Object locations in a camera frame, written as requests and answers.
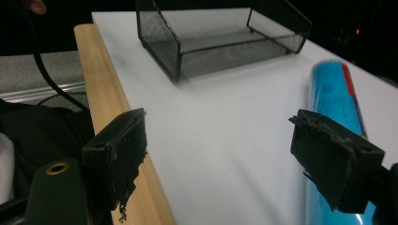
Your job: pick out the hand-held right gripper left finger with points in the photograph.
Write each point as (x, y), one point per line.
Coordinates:
(115, 156)

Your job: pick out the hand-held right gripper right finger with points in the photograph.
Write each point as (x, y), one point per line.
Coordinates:
(328, 156)

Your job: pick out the blue cylindrical can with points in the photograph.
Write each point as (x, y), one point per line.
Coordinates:
(336, 93)

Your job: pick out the black clothing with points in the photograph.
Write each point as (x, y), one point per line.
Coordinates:
(43, 137)

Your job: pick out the white cloth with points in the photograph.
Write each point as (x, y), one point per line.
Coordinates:
(6, 168)

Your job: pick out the metal rail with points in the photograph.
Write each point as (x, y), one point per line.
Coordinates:
(40, 92)

